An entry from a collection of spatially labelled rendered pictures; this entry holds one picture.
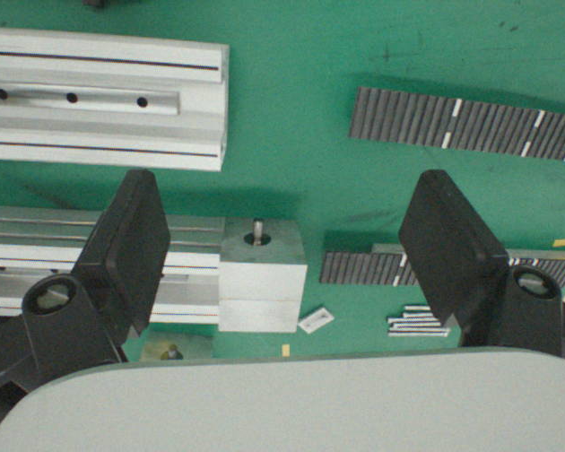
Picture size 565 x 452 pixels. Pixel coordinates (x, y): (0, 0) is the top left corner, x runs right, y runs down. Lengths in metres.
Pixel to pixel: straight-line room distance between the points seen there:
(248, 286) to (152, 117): 0.19
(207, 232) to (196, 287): 0.07
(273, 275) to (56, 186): 0.27
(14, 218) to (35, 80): 0.17
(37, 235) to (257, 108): 0.27
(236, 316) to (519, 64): 0.42
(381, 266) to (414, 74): 0.23
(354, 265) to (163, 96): 0.29
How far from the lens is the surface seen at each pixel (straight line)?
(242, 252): 0.34
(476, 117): 0.40
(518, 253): 0.57
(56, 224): 0.44
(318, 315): 0.51
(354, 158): 0.39
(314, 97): 0.37
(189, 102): 0.32
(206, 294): 0.40
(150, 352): 0.53
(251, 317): 0.38
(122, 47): 0.29
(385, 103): 0.35
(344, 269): 0.43
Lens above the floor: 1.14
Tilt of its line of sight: 59 degrees down
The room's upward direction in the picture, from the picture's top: 172 degrees clockwise
